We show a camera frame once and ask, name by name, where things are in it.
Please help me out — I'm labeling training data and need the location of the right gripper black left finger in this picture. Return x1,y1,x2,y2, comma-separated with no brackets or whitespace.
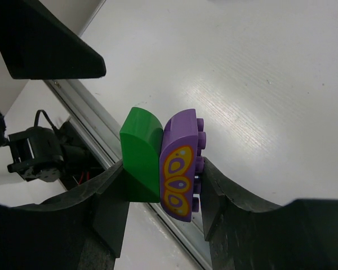
0,162,129,269

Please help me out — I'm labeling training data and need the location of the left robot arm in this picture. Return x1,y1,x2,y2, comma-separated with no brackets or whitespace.
0,1,106,182

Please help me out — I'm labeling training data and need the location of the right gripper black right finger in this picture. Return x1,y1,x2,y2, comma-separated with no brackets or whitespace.
200,160,338,269

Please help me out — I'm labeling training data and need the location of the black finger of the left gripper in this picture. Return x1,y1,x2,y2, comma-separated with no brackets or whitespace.
0,1,106,80

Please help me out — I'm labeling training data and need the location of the aluminium table rail front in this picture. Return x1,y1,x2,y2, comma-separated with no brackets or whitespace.
45,78,212,270

